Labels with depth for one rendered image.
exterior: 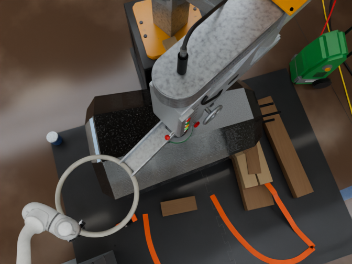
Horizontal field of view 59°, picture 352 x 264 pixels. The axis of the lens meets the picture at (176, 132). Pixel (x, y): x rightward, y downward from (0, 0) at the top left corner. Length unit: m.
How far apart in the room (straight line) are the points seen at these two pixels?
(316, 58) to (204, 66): 1.84
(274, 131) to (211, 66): 1.78
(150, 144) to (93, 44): 1.71
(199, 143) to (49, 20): 2.21
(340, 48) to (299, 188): 1.22
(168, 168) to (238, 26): 1.15
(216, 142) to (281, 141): 0.96
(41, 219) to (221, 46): 1.16
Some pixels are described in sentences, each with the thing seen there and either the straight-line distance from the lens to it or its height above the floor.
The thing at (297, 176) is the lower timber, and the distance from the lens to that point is 3.01.
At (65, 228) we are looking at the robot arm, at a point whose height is 1.30.
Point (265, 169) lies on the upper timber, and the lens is 2.80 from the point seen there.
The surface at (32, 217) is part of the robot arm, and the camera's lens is 1.70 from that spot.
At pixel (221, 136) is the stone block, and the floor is 0.77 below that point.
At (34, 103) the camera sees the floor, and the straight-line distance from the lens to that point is 3.32.
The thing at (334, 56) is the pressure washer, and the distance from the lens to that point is 3.00.
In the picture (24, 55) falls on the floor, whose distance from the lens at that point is 3.57.
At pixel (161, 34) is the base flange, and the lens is 2.47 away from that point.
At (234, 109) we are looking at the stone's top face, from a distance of 2.22.
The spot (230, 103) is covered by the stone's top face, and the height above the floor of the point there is 0.82.
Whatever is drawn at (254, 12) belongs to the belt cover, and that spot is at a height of 1.69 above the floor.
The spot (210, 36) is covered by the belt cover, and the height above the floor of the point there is 1.69.
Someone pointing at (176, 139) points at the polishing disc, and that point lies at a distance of 2.08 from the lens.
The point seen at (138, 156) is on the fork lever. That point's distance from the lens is 1.98.
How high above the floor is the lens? 2.87
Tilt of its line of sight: 75 degrees down
